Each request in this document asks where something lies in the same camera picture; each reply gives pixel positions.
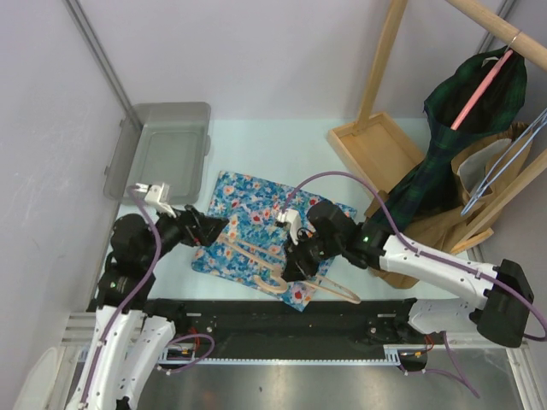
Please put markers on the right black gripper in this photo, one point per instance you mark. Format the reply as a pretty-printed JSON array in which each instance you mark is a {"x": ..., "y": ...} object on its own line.
[{"x": 297, "y": 267}]

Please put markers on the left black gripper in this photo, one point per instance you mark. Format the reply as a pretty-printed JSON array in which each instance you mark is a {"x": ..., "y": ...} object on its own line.
[{"x": 197, "y": 227}]

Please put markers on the beige wooden hanger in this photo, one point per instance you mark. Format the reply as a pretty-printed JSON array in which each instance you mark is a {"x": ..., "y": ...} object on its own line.
[{"x": 275, "y": 271}]

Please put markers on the blue floral garment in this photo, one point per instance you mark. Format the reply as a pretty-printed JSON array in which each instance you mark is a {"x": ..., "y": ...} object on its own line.
[{"x": 251, "y": 204}]

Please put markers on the dark green garment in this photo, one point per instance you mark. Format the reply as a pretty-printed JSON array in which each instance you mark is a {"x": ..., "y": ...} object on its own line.
[{"x": 430, "y": 187}]

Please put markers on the light blue wire hanger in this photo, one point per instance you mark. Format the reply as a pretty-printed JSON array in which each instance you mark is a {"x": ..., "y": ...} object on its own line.
[{"x": 506, "y": 159}]

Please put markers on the pink plastic hanger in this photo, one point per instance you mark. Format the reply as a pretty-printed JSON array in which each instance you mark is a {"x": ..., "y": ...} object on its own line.
[{"x": 483, "y": 85}]

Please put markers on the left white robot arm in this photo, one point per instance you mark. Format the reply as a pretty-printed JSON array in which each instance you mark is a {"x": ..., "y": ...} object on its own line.
[{"x": 130, "y": 331}]

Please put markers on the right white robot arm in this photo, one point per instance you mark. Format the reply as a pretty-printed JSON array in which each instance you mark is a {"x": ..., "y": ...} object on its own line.
[{"x": 493, "y": 299}]

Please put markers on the grey plastic bin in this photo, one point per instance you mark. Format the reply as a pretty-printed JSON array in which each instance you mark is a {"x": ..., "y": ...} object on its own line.
[{"x": 162, "y": 142}]

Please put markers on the wooden clothes rack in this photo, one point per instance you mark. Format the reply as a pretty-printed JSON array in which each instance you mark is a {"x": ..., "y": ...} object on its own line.
[{"x": 373, "y": 146}]

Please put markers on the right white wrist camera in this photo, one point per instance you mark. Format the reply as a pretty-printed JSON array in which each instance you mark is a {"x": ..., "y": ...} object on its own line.
[{"x": 290, "y": 219}]

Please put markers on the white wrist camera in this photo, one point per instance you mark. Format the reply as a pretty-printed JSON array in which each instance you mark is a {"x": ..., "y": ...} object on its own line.
[
  {"x": 156, "y": 196},
  {"x": 290, "y": 219}
]

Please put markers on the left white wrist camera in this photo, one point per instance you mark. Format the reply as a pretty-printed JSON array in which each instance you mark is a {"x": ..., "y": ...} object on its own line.
[{"x": 156, "y": 196}]

